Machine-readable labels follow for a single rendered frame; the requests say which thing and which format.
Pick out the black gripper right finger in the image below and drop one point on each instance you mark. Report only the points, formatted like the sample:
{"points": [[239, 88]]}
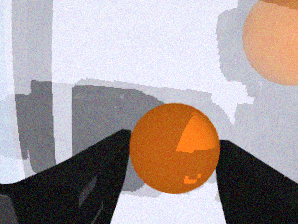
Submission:
{"points": [[251, 192]]}

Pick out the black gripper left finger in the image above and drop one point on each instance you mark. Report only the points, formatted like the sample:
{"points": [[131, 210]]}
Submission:
{"points": [[82, 190]]}

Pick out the low clear corner walls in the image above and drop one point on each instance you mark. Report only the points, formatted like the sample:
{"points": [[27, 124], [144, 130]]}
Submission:
{"points": [[9, 172]]}

